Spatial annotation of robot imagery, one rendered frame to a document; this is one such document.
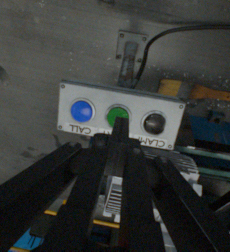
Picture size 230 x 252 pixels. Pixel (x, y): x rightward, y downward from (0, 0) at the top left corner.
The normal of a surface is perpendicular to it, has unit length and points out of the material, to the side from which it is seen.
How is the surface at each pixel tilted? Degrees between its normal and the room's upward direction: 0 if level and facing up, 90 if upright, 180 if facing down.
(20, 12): 0
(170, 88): 2
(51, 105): 0
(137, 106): 29
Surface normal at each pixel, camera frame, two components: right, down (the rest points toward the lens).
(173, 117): -0.07, 0.32
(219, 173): -0.15, 0.73
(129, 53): 0.10, -0.66
